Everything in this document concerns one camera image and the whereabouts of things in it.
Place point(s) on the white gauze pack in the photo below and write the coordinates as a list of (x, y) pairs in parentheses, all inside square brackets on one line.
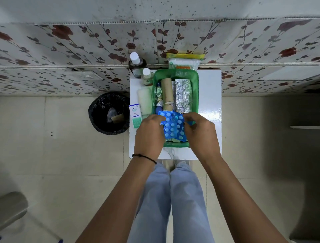
[(145, 99)]

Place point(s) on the person's right white shoe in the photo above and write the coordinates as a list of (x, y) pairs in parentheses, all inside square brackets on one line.
[(182, 163)]

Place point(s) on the person's right forearm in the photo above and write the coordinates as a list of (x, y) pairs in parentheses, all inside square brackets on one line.
[(240, 200)]

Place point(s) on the white green medicine box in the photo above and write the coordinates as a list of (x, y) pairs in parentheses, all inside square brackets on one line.
[(135, 115)]

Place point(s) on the person's left forearm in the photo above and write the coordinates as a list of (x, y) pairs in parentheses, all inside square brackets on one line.
[(120, 202)]

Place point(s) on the green silver tablet strip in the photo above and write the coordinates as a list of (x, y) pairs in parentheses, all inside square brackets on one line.
[(158, 96)]

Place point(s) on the crumpled trash in bin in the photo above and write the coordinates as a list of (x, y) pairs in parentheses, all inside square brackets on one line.
[(115, 116)]

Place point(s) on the cotton swab packet yellow header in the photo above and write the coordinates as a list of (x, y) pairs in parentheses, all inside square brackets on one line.
[(183, 61)]

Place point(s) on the person's right fingers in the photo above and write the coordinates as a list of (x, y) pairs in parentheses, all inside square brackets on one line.
[(191, 119)]

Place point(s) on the silver foil blister packs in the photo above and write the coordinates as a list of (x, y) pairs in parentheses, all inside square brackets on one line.
[(183, 96)]

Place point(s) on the brown bottle with white cap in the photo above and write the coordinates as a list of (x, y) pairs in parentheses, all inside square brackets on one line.
[(136, 63)]

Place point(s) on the person's left fingers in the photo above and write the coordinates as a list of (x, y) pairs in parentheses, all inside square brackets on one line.
[(160, 119)]

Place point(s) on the brown bandage roll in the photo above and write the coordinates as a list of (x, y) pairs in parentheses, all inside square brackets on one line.
[(167, 94)]

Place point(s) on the black thread wristband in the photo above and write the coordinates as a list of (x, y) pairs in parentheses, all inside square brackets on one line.
[(145, 156)]

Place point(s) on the green plastic basket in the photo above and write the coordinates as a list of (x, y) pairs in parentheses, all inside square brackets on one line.
[(195, 85)]

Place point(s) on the grey chair seat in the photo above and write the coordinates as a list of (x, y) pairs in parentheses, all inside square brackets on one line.
[(11, 209)]

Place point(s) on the small clear bottle white cap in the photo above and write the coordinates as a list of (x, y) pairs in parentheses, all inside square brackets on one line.
[(147, 77)]

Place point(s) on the black bin with bag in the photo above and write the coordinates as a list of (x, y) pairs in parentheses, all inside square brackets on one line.
[(100, 115)]

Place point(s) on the blue tablet blister pack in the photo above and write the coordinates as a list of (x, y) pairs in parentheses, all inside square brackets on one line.
[(173, 126)]

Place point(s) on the person's left hand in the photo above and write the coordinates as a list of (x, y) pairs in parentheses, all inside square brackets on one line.
[(148, 137)]

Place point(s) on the person's right hand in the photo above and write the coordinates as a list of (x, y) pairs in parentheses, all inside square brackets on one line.
[(203, 140)]

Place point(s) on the small blue tube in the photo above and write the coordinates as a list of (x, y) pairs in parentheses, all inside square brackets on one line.
[(158, 109)]

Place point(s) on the light blue jeans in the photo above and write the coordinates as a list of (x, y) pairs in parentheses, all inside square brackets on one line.
[(172, 207)]

